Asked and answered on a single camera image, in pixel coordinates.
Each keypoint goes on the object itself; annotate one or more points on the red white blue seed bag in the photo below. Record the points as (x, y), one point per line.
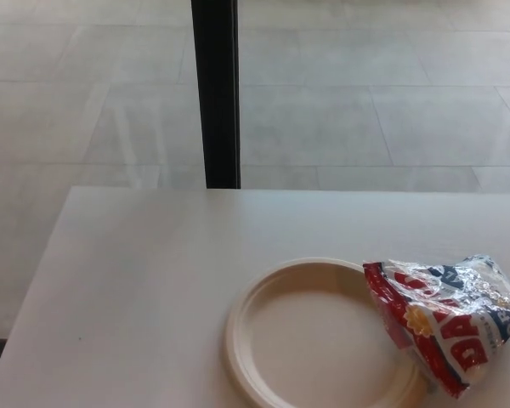
(446, 314)

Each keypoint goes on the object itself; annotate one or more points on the beige round disposable plate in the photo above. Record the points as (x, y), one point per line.
(306, 331)

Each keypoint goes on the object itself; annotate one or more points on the black vertical window post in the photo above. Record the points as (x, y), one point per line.
(219, 93)

